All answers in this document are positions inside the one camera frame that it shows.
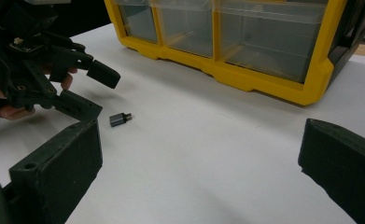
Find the group of clear drawers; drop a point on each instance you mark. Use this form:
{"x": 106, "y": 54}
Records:
{"x": 264, "y": 46}

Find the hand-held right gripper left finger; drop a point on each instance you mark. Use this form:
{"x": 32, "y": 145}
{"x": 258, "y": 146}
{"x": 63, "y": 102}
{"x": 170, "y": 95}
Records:
{"x": 58, "y": 168}

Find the small grey adapter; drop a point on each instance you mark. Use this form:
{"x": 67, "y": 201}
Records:
{"x": 118, "y": 119}

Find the black curtain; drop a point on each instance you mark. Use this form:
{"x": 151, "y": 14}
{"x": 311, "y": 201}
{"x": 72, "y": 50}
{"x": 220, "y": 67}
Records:
{"x": 87, "y": 18}

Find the yellow black organizer cabinet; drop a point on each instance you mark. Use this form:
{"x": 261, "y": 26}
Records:
{"x": 264, "y": 84}

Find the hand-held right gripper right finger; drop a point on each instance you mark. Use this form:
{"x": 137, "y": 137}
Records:
{"x": 345, "y": 168}

